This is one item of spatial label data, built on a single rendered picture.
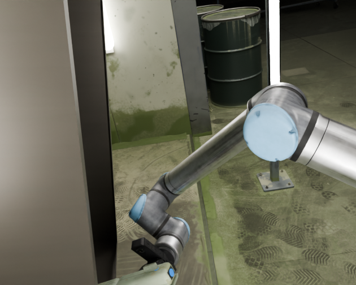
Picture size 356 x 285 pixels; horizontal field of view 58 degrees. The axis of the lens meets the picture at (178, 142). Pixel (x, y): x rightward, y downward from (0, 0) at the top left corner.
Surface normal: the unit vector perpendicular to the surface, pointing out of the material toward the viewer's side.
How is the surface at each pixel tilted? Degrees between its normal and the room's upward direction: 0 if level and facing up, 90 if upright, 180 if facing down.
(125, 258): 0
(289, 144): 87
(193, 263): 0
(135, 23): 90
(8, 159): 90
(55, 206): 90
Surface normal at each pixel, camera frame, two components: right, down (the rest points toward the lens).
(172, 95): 0.04, 0.48
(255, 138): -0.55, 0.44
